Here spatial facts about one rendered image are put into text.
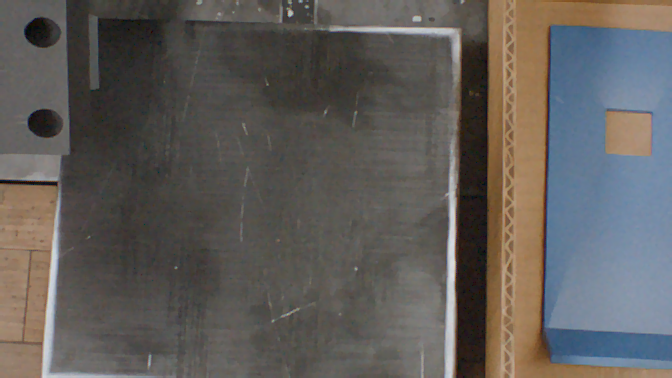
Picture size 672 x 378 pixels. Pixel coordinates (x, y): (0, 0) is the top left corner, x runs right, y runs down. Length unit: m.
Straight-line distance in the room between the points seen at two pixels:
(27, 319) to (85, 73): 0.21
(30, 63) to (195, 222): 0.21
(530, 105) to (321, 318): 0.13
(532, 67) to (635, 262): 0.10
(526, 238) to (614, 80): 0.08
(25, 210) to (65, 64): 0.24
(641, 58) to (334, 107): 0.14
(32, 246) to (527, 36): 0.24
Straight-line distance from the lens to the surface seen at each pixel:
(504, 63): 0.53
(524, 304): 0.57
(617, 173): 0.59
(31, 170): 0.60
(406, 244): 0.56
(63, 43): 0.37
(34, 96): 0.37
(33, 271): 0.59
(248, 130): 0.57
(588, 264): 0.57
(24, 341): 0.59
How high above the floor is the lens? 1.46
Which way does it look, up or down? 75 degrees down
